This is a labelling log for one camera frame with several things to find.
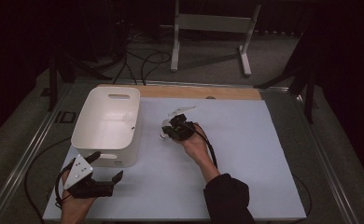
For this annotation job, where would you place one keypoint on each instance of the light blue table mat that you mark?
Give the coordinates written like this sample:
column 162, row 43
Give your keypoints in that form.
column 170, row 186

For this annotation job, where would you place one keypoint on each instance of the metal floor rail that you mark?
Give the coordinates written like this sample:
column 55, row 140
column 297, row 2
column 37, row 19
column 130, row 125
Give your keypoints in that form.
column 326, row 161
column 177, row 83
column 24, row 155

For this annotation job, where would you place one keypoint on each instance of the white metal stand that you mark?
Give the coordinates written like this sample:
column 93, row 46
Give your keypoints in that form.
column 214, row 22

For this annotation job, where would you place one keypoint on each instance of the black stand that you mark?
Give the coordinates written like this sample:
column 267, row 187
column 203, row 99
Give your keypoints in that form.
column 52, row 87
column 309, row 99

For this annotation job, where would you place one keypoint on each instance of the person's left hand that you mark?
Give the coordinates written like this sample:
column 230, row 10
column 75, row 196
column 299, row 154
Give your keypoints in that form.
column 74, row 208

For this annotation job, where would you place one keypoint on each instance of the person's right hand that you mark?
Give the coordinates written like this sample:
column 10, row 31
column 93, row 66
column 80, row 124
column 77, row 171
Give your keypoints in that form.
column 198, row 146

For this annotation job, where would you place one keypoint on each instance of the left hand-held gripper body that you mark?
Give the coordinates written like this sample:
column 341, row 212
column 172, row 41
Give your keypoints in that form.
column 78, row 171

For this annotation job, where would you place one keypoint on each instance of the white plastic bin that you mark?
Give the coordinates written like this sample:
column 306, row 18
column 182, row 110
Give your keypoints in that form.
column 102, row 130

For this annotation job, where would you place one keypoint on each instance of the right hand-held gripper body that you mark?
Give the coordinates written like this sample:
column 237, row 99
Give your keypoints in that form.
column 183, row 129

